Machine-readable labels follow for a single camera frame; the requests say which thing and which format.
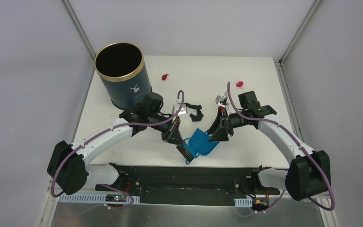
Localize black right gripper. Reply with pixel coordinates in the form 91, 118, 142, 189
207, 107, 248, 142

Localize blue plastic dustpan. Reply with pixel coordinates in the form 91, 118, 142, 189
183, 128, 219, 164

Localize blue hand brush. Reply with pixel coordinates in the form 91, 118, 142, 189
178, 141, 199, 163

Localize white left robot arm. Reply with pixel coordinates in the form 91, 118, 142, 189
47, 109, 187, 198

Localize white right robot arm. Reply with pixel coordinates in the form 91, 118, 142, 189
207, 91, 331, 201

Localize large black paper scrap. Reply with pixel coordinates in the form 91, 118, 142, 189
185, 103, 204, 122

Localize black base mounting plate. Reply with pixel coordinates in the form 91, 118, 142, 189
110, 163, 280, 206

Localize pink paper scrap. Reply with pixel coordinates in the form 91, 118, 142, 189
235, 80, 244, 89

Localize dark blue gold-rimmed bin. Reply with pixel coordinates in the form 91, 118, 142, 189
94, 42, 152, 110

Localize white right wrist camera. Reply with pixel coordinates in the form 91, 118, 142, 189
215, 95, 228, 108

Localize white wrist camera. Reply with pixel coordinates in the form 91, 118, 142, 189
215, 95, 228, 108
172, 104, 188, 115

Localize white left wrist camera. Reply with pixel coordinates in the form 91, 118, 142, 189
172, 104, 188, 115

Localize right white slotted cable duct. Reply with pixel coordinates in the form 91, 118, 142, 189
234, 197, 252, 208

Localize white slotted cable duct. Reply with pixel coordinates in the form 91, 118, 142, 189
234, 197, 252, 208
59, 192, 140, 205

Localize left white slotted cable duct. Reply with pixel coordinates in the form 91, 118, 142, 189
59, 192, 140, 205

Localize aluminium frame rail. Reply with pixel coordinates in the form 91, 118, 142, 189
61, 0, 96, 60

